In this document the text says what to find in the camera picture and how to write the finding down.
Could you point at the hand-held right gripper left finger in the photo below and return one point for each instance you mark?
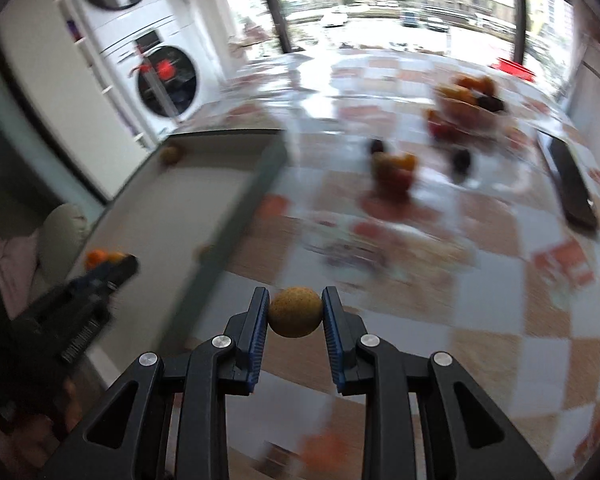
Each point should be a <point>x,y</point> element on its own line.
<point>257,340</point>

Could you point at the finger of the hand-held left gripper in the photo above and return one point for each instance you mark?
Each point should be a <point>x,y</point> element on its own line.
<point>112,275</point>

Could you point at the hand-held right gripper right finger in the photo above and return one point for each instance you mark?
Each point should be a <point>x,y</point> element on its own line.
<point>332,340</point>

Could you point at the large orange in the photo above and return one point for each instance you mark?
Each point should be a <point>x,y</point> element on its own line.
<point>95,258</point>

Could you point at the shallow grey cardboard box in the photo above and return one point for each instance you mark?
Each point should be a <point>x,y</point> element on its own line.
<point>180,200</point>

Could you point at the dark purple round fruit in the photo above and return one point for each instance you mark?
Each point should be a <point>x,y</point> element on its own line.
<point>461,162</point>
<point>377,146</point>

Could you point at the person's left hand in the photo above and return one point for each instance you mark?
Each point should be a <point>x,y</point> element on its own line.
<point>71,400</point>

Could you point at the beige armchair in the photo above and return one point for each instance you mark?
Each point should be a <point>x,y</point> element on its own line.
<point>62,230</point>

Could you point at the pink cloth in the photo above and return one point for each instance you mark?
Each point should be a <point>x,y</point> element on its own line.
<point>15,270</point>

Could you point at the brown round fruit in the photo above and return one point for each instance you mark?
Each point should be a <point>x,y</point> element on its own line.
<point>170,154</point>

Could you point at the white washing machine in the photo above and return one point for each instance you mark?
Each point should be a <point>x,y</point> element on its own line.
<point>187,107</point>

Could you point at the red mop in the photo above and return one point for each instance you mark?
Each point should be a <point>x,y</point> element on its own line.
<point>154,82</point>

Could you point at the white cabinet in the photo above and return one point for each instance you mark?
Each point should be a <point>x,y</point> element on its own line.
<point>55,85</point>

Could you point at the clear glass bowl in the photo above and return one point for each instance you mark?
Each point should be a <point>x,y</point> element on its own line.
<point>472,122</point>

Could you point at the yellow-orange fruit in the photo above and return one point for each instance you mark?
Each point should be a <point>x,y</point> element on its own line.
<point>455,94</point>

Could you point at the cluttered metal stand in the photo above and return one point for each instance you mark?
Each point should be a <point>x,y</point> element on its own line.
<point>250,35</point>

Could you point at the dark plum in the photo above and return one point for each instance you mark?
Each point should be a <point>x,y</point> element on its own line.
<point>491,104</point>

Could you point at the black smartphone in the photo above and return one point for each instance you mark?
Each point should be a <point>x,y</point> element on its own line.
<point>572,185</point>

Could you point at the white car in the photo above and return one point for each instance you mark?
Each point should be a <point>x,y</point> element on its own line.
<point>334,19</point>

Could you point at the red plastic basket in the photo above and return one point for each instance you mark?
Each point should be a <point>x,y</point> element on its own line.
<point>512,66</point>

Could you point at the blue car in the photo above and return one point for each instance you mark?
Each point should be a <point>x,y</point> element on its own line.
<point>409,17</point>

